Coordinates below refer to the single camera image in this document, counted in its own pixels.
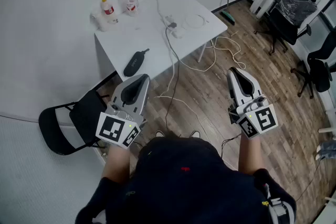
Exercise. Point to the clear plastic bag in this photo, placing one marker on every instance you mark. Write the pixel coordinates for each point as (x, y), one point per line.
(296, 9)

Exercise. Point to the person's left forearm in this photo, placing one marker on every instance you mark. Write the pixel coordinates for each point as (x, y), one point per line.
(116, 162)

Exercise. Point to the black folding chair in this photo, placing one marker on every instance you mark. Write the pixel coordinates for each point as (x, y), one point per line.
(84, 112)

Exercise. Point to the black office chair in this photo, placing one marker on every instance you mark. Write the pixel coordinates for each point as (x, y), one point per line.
(319, 73)
(282, 26)

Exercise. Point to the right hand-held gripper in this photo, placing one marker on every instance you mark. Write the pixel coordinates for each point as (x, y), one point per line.
(265, 119)

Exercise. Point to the person's white shoe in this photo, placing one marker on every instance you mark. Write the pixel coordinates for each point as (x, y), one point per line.
(159, 134)
(195, 134)

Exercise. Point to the white power strip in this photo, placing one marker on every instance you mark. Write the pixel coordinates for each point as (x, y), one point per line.
(168, 19)

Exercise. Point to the white table leg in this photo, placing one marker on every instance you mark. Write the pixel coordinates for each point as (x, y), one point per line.
(202, 53)

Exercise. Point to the person's white right shoe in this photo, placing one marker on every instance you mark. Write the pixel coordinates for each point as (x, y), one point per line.
(195, 134)

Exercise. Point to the small yellow cap bottle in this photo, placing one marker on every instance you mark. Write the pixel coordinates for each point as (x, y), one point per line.
(108, 10)

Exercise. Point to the thin wooden stick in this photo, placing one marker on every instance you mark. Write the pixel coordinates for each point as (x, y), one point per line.
(234, 33)

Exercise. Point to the person's right forearm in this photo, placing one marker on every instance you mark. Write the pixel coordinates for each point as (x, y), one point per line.
(250, 157)

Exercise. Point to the white furniture frame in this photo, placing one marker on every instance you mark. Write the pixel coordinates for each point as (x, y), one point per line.
(326, 130)

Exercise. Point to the person's white left shoe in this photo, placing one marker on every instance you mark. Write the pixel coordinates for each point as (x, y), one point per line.
(159, 134)

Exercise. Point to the black glasses case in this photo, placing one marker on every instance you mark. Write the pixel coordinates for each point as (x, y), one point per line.
(134, 64)

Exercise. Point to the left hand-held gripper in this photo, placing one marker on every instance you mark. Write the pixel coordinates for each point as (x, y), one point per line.
(111, 129)

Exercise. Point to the person's black shirt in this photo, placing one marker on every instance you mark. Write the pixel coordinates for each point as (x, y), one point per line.
(183, 186)

